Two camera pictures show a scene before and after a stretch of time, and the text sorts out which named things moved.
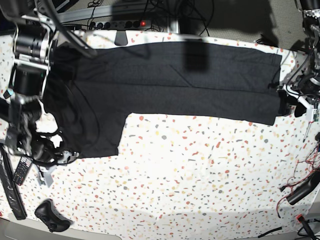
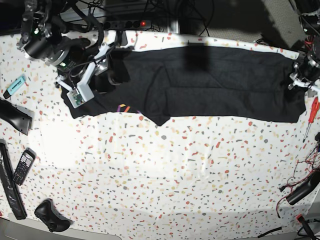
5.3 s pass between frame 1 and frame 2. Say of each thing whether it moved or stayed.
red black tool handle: stayed
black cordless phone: stayed
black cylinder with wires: stayed
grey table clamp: stayed
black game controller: stayed
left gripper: moved
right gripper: moved
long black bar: stayed
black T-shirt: moved
